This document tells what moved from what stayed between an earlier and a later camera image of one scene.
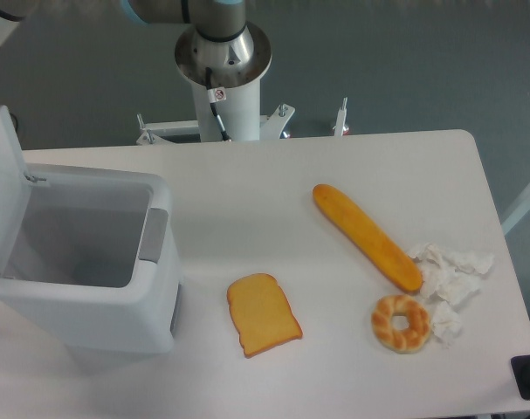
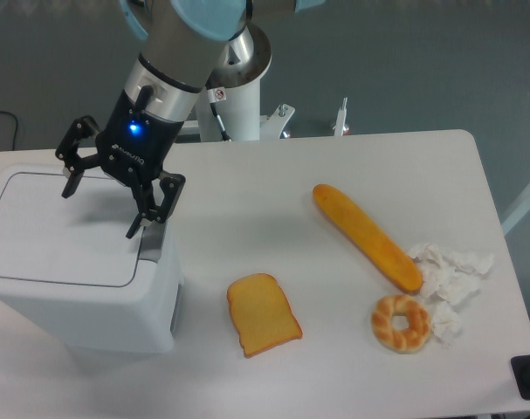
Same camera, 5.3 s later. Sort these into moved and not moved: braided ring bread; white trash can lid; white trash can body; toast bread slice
Moved: white trash can lid
Not moved: toast bread slice; white trash can body; braided ring bread
